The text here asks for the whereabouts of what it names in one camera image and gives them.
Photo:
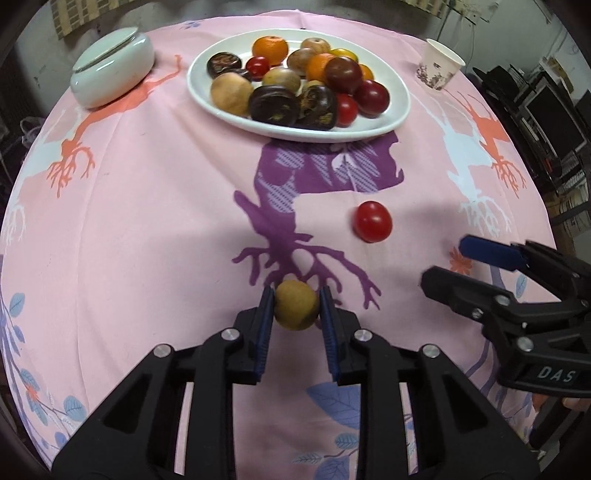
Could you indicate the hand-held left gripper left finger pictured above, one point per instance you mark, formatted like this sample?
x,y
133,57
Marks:
x,y
264,332

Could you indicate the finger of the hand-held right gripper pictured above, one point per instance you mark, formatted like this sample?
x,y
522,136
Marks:
x,y
489,251
461,288

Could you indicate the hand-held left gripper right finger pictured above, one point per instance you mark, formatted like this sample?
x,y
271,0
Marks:
x,y
330,337

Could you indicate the small tan longan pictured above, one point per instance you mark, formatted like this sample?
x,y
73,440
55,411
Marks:
x,y
296,304

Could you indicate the red plum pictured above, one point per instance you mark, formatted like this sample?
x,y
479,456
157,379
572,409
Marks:
x,y
371,97

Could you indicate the green yellow mandarin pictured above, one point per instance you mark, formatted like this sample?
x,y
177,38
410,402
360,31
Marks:
x,y
344,53

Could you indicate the olive yellow round fruit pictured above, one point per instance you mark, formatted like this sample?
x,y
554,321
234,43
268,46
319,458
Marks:
x,y
280,78

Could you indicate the white oval plate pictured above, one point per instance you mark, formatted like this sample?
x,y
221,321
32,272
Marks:
x,y
198,85

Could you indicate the tan round fruit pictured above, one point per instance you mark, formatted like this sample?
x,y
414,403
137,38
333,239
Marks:
x,y
316,45

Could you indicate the person's right hand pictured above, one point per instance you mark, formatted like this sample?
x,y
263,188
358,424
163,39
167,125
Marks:
x,y
577,404

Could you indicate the black computer monitor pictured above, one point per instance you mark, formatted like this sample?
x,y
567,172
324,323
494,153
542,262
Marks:
x,y
554,115

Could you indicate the pink printed tablecloth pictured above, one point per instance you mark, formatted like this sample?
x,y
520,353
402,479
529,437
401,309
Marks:
x,y
138,230

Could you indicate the printed paper cup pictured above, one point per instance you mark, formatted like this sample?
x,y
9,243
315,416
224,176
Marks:
x,y
436,64

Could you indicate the pale green lidded ceramic jar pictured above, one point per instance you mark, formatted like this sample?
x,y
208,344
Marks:
x,y
111,74

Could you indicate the clear plastic bag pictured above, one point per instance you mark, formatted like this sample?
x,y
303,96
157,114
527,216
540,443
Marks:
x,y
30,127

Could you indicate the brown checked curtain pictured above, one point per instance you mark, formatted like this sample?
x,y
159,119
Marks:
x,y
71,18

